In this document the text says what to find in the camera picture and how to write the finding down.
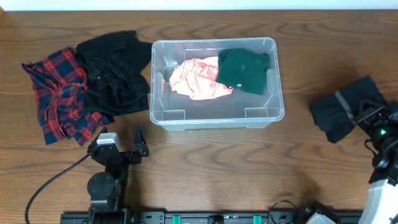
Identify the black cloth with band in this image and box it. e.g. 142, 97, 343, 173
309, 77, 387, 143

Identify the pink cloth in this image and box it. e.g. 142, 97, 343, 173
169, 57, 233, 100

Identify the dark green cloth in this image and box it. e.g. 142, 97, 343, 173
216, 49, 271, 95

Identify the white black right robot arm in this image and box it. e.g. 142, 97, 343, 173
295, 97, 397, 223

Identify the black garment left pile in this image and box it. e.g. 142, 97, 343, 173
75, 30, 152, 116

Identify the red navy plaid shirt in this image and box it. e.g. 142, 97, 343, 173
22, 47, 114, 146

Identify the clear plastic storage bin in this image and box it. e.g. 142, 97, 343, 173
149, 37, 285, 131

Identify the black mounting rail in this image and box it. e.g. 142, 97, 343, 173
60, 211, 362, 224

